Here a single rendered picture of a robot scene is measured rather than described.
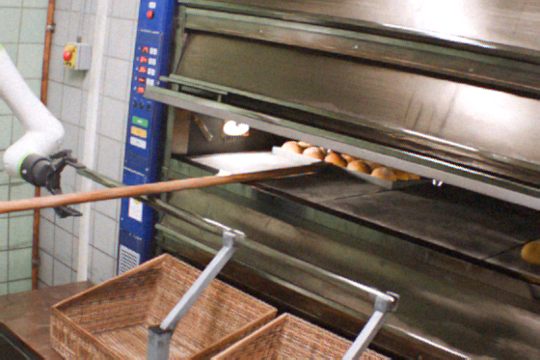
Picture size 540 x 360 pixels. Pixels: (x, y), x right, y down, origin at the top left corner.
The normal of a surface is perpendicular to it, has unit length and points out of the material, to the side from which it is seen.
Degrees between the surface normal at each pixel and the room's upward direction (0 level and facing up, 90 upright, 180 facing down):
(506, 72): 90
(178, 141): 90
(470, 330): 70
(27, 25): 90
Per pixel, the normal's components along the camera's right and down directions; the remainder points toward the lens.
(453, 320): -0.61, -0.27
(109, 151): -0.69, 0.07
